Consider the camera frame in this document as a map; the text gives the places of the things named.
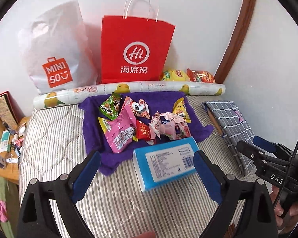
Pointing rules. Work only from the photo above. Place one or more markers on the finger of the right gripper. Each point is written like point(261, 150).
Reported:
point(279, 150)
point(256, 155)

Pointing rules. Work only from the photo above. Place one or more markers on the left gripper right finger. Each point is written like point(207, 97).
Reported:
point(257, 218)

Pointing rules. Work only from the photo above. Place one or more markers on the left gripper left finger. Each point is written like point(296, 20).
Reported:
point(36, 217)

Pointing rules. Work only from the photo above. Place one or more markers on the person right hand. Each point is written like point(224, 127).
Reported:
point(291, 226)

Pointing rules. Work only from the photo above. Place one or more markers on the grey checked folded cloth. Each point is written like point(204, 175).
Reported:
point(234, 128)

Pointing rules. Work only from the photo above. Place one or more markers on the pale pink snack packet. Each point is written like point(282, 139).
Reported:
point(183, 129)

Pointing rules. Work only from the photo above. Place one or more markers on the blue tissue pack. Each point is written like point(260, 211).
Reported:
point(160, 164)

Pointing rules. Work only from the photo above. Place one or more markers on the wooden bedside table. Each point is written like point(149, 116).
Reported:
point(11, 171)

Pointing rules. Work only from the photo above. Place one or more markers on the yellow triangular snack packet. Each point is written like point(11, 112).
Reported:
point(179, 108)

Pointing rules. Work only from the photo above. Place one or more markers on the pink peach snack packet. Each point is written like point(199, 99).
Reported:
point(169, 128)

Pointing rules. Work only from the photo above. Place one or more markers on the orange red chips bag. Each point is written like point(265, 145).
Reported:
point(200, 76)

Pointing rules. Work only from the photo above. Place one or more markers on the pink white snack packet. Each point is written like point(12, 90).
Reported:
point(154, 126)

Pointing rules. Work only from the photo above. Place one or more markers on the purple towel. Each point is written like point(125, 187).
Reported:
point(157, 101)

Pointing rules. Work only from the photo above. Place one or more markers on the yellow chips bag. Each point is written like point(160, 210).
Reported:
point(174, 75)

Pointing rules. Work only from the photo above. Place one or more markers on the red small snack packet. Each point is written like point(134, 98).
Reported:
point(142, 131)

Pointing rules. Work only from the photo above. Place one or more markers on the patterned box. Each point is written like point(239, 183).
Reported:
point(7, 112)

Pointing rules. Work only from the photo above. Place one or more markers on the brown cartoon snack packet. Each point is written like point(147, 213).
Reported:
point(140, 109)

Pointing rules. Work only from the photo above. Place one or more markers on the lemon print rolled mat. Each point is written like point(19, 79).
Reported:
point(78, 95)

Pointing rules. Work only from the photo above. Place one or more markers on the pink yellow snack bag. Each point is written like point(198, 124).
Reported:
point(119, 132)

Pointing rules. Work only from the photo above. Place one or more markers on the green snack packet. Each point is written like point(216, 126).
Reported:
point(110, 107)

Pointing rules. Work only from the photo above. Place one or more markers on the red paper bag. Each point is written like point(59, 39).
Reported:
point(133, 48)

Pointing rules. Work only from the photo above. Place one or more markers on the white Miniso plastic bag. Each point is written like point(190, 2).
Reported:
point(55, 50)

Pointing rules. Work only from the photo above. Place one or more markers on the brown wooden door frame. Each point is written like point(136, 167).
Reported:
point(236, 40)

